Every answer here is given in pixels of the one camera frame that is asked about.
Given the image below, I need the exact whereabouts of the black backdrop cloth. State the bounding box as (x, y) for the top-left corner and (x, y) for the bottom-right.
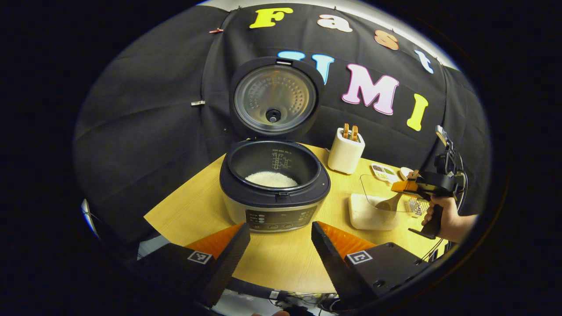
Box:
(74, 4), (491, 246)

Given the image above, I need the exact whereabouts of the white divided bean dish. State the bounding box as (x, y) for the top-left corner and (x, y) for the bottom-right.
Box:
(370, 163), (396, 183)

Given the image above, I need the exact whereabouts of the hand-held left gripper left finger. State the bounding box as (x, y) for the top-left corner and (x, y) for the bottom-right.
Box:
(132, 222), (252, 308)

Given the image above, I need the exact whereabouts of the clear wire chopstick holder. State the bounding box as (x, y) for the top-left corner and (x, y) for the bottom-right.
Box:
(404, 197), (431, 218)

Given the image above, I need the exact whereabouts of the glowing monitor screen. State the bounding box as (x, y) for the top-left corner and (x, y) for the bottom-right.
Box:
(81, 200), (99, 240)

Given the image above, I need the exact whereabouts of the white rice heap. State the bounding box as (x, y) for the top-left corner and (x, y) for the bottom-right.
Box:
(245, 171), (299, 188)

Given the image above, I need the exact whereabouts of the dark grey rice cooker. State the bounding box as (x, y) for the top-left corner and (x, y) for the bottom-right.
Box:
(220, 56), (331, 233)

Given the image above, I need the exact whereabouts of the white toaster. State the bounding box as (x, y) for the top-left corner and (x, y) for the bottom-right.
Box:
(327, 127), (366, 175)

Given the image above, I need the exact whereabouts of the white rice box clear lid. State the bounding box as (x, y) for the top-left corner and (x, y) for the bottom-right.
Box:
(348, 174), (422, 231)

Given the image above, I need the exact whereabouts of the wooden spoon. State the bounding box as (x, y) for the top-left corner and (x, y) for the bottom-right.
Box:
(375, 170), (420, 212)

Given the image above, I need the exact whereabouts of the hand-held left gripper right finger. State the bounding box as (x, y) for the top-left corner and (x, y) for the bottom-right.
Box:
(311, 221), (433, 310)

